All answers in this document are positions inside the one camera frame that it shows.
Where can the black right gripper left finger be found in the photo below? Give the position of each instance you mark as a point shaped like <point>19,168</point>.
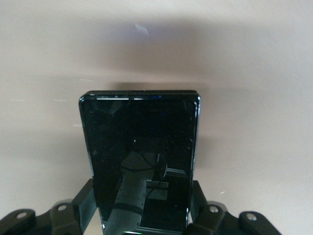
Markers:
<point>61,220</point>

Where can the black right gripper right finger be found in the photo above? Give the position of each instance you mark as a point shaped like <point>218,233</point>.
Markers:
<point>220,222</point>

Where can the black smartphone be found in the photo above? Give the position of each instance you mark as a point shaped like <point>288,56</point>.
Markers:
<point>137,127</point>

